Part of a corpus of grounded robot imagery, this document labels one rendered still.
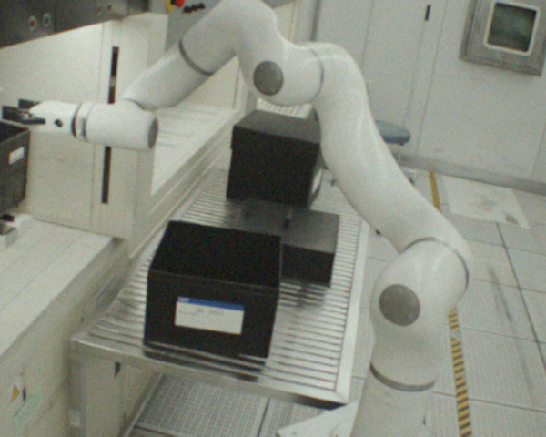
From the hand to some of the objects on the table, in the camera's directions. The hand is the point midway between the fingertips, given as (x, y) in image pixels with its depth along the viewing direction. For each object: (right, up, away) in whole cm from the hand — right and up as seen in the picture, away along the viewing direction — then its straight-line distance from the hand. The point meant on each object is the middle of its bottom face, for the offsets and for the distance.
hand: (16, 109), depth 141 cm
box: (+56, -15, +99) cm, 114 cm away
